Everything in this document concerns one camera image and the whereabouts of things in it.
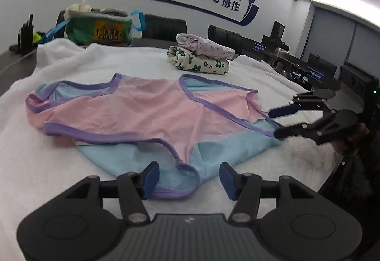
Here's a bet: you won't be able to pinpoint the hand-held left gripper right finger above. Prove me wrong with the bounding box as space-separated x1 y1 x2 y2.
220 162 319 225

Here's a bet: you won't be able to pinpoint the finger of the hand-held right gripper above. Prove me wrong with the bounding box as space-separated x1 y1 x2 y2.
275 122 320 144
269 94 328 119

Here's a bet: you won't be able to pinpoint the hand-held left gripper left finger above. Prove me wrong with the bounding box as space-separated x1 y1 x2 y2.
62 161 161 225

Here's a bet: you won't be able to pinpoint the pink and blue underwear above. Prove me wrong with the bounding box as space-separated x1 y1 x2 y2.
25 72 285 200

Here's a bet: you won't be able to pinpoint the person's right forearm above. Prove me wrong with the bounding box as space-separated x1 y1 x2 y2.
318 148 380 217

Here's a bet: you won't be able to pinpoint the person's right hand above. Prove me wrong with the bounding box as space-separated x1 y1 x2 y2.
332 124 371 156

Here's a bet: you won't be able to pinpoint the black desk monitor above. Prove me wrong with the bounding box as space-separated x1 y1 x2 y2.
271 20 286 39
307 52 338 79
261 35 291 55

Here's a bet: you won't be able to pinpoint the folded cream floral cloth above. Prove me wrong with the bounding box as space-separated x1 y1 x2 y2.
167 45 230 74

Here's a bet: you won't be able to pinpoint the folded lilac print cloth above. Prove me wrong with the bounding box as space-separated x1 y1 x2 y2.
176 33 236 60

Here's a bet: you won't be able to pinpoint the white fluffy blanket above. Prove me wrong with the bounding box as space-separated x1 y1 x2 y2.
0 39 346 238

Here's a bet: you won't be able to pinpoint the cream cloth in bag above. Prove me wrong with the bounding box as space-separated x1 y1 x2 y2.
64 0 93 17

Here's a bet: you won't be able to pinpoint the black handheld radios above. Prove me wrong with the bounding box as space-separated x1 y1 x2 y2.
17 14 34 54

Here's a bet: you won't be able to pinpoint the green bag with blue straps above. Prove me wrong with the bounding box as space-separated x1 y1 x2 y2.
42 7 146 46

